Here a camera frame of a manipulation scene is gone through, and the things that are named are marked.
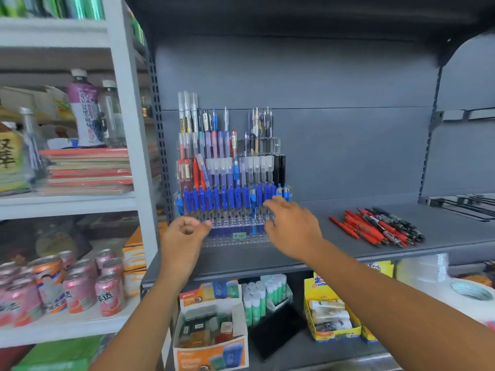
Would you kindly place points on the purple label drink bottle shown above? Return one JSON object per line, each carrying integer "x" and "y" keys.
{"x": 86, "y": 111}

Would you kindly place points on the stack of red notebooks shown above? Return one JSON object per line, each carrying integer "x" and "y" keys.
{"x": 89, "y": 171}

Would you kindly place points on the person's right forearm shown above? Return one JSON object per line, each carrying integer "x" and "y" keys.
{"x": 390, "y": 309}

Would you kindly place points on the person's left thumb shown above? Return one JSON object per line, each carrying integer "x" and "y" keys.
{"x": 203, "y": 227}

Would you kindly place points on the clear plastic water bottle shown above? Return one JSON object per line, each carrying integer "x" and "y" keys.
{"x": 112, "y": 115}

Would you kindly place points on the person's right thumb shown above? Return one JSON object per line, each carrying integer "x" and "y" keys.
{"x": 272, "y": 233}

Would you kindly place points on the group of green glue sticks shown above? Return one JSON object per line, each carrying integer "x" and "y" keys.
{"x": 263, "y": 297}

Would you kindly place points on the person's left forearm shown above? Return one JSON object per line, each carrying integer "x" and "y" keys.
{"x": 143, "y": 324}

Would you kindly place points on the person's left hand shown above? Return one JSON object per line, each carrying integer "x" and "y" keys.
{"x": 180, "y": 243}

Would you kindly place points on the orange white eraser display box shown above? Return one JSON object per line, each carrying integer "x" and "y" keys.
{"x": 210, "y": 340}

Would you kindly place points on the stack of orange white boxes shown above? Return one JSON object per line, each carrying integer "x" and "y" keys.
{"x": 133, "y": 258}

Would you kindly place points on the grey metal shelving unit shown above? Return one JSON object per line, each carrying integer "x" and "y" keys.
{"x": 348, "y": 150}

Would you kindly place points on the clear acrylic pen display stand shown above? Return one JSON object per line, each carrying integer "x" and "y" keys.
{"x": 232, "y": 237}

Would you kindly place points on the green packet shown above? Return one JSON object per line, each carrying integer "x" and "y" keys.
{"x": 58, "y": 353}

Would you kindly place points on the white tape roll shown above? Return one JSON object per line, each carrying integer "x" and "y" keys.
{"x": 470, "y": 295}

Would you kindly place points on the yellow correction tape display box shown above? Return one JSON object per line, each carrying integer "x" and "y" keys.
{"x": 330, "y": 316}

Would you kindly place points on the black flat tray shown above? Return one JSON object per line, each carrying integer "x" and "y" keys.
{"x": 272, "y": 336}

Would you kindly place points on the rows of assorted gel pens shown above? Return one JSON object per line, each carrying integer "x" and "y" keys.
{"x": 224, "y": 150}

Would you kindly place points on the yellow label tea bottle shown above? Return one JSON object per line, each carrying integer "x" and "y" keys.
{"x": 11, "y": 158}

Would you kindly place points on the group of pink soda cans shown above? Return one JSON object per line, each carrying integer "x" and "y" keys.
{"x": 77, "y": 285}

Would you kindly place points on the white shelving unit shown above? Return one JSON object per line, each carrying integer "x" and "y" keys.
{"x": 127, "y": 111}

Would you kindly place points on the row of blue clip pens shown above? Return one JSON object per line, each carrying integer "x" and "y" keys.
{"x": 224, "y": 198}

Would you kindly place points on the green price tag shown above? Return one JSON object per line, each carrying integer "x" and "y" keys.
{"x": 239, "y": 236}

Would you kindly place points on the person's right hand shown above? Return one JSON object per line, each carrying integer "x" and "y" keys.
{"x": 296, "y": 231}

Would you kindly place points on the row of green cans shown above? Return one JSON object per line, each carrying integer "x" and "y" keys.
{"x": 58, "y": 5}

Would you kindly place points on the pile of red black pens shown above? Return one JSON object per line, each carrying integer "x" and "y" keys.
{"x": 381, "y": 227}

